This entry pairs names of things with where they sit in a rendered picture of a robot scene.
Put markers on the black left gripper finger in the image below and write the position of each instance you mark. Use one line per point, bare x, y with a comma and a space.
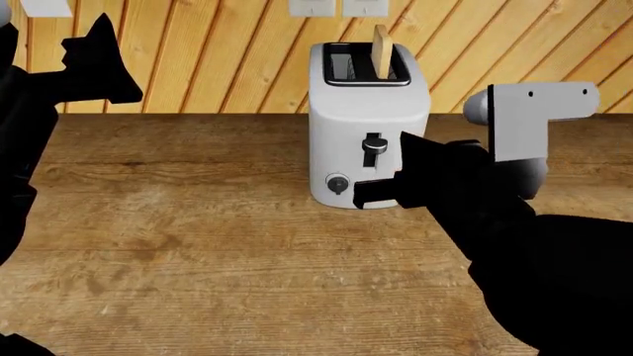
75, 52

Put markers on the black toaster lever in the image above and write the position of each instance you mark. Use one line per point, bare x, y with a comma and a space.
375, 144

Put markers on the white gripper camera mount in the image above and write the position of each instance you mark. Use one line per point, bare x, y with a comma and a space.
519, 118
47, 7

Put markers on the white left gripper camera mount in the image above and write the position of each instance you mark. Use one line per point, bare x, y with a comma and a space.
47, 7

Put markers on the black toaster dial knob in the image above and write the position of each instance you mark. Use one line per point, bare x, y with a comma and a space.
337, 183

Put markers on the black robot torso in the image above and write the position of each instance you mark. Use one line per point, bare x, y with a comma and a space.
22, 346

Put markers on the white two-slot toaster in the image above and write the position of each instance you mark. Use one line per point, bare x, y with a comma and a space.
366, 107

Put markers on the white right gripper camera mount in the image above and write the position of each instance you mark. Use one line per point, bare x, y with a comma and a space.
519, 118

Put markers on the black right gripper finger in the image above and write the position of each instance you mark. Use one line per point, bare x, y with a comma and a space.
377, 191

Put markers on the bread slice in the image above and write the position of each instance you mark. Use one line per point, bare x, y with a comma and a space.
382, 52

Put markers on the white wall outlet plate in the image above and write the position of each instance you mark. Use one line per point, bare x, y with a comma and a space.
365, 7
311, 7

